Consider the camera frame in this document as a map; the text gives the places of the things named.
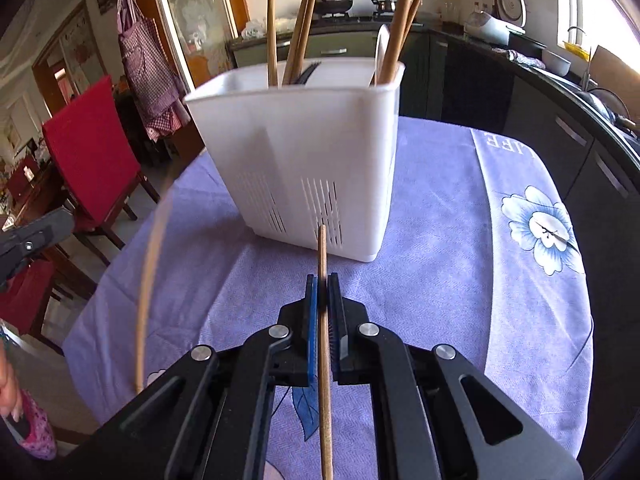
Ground kitchen sink with dishes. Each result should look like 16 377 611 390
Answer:
575 87 640 136

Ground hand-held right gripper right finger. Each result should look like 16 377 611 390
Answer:
326 271 586 480

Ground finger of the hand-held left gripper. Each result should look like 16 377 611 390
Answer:
0 207 76 291

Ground red upholstered chair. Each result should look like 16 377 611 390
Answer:
0 257 98 356
42 75 161 266

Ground thin bamboo chopstick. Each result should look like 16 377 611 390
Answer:
281 0 317 87
266 0 279 87
318 224 335 480
134 195 173 395

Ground ridged-tip wooden chopstick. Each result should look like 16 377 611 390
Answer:
377 0 420 85
397 0 425 63
291 0 321 87

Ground wall poster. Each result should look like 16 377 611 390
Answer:
59 15 108 96

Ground white plastic bag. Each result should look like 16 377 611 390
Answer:
240 17 273 41

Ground crumpled cloth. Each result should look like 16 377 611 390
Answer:
492 46 546 68

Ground white rice cooker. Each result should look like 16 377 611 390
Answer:
464 0 528 46

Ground gas stove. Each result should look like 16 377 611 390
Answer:
310 10 426 23

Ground black wok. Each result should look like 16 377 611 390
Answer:
314 0 355 16

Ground white spoon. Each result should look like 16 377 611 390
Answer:
374 24 392 86

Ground checkered apron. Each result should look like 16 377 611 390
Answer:
116 0 193 143

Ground wooden glass-door cabinet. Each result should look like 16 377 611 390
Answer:
132 0 251 101

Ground purple floral tablecloth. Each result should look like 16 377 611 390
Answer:
62 115 596 480

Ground person's left hand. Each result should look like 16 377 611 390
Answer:
0 345 23 423

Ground dark wooden table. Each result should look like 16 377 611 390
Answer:
0 155 76 231

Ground white bowl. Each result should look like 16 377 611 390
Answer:
542 49 573 77

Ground white plastic utensil holder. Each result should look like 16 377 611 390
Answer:
184 56 406 264

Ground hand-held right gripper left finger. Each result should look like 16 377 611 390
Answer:
60 274 321 480

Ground black plastic utensil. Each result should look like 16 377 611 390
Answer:
292 61 322 86

